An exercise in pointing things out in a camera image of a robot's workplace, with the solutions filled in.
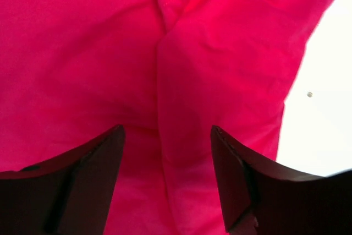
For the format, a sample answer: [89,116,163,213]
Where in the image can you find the red t-shirt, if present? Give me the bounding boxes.
[1,0,333,234]

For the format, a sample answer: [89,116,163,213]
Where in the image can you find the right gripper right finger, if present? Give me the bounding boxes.
[211,126,351,234]

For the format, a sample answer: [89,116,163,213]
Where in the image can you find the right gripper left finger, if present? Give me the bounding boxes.
[1,125,125,235]

